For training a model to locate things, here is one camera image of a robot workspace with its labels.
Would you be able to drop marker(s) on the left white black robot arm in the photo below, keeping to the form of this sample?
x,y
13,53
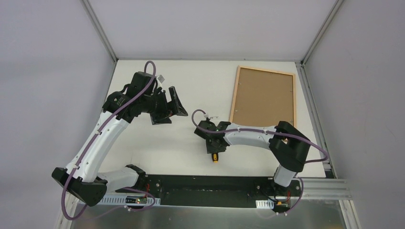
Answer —
x,y
81,177

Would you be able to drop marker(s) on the black orange handle screwdriver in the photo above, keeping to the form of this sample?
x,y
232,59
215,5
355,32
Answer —
x,y
215,157

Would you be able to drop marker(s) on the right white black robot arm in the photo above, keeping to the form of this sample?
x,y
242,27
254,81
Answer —
x,y
288,145

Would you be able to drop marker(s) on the brown wooden photo frame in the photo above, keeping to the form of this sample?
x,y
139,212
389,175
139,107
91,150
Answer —
x,y
263,97

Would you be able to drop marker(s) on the white cable duct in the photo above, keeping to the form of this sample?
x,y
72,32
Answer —
x,y
132,200
264,204

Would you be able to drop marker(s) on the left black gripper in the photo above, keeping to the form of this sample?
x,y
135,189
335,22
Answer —
x,y
165,107

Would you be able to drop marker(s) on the left white cable duct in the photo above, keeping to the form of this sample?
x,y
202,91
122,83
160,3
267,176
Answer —
x,y
132,200

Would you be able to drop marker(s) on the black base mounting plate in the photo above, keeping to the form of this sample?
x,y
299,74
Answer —
x,y
215,191

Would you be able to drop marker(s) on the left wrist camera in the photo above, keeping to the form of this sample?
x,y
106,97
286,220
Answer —
x,y
160,78

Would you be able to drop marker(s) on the aluminium front rail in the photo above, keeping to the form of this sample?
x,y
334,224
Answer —
x,y
319,188

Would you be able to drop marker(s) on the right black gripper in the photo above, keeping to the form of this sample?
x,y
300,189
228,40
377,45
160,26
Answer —
x,y
214,148

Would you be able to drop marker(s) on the right white cable duct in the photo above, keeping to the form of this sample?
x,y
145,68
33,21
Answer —
x,y
264,204

